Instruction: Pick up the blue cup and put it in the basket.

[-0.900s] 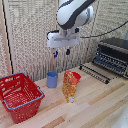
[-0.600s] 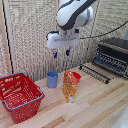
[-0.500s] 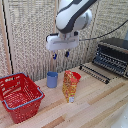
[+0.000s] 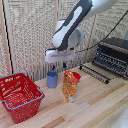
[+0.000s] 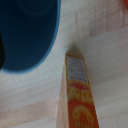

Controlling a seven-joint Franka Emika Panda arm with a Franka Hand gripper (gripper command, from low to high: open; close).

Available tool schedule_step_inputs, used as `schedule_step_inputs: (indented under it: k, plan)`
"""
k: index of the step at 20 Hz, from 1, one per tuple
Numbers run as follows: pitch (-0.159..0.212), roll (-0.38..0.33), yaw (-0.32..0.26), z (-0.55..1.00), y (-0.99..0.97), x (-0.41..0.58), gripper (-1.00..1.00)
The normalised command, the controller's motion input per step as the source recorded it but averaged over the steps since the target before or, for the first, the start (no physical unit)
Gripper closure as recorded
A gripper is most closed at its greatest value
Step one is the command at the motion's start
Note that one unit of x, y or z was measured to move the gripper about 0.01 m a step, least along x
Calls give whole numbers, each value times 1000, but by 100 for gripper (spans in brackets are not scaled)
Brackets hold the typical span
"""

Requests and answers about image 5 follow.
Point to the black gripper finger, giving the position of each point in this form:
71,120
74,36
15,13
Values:
1,53

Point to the orange pasta box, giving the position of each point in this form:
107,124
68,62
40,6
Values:
79,96

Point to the blue drinking cup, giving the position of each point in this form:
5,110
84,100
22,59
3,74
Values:
26,30

